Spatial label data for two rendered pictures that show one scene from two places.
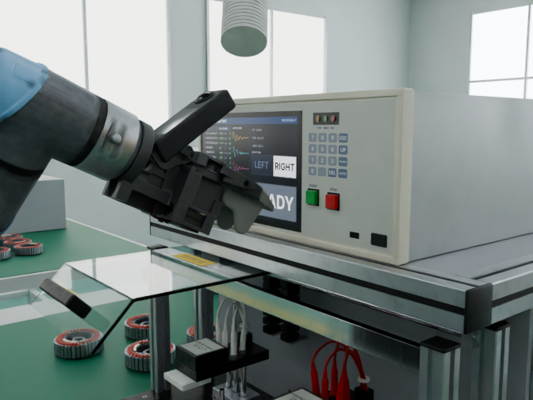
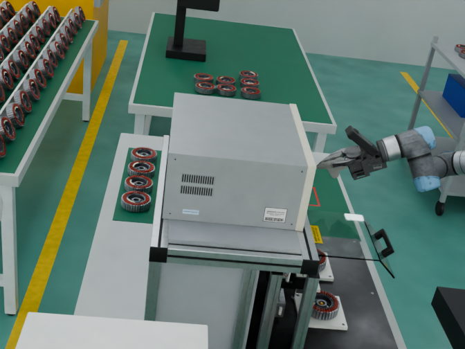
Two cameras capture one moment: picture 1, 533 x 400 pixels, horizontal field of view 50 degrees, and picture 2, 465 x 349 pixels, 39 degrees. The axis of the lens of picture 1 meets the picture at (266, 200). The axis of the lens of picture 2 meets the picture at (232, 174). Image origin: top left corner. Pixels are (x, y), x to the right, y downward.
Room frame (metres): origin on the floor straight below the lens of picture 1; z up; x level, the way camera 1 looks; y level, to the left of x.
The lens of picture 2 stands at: (2.43, 0.78, 2.08)
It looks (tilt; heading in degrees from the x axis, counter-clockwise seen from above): 28 degrees down; 212
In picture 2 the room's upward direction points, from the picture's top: 8 degrees clockwise
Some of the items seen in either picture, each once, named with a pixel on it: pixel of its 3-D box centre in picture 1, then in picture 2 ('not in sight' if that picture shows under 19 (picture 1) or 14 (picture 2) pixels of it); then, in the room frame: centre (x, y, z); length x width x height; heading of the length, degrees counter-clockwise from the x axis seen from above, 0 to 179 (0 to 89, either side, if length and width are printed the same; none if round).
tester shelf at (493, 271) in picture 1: (360, 236); (230, 195); (0.95, -0.16, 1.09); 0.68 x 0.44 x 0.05; 39
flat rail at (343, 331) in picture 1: (258, 298); not in sight; (0.81, 0.01, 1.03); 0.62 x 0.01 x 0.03; 39
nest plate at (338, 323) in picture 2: not in sight; (320, 311); (0.85, 0.17, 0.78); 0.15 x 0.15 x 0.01; 39
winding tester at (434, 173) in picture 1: (369, 163); (234, 156); (0.94, -0.17, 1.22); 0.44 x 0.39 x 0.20; 39
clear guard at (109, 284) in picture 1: (162, 286); (333, 241); (0.85, 0.16, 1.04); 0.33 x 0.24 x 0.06; 129
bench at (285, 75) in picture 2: not in sight; (221, 111); (-0.98, -1.55, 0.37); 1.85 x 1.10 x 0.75; 39
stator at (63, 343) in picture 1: (78, 343); not in sight; (1.30, 0.44, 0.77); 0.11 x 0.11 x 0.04
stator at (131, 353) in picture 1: (150, 354); not in sight; (1.23, 0.26, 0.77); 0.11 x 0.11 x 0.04
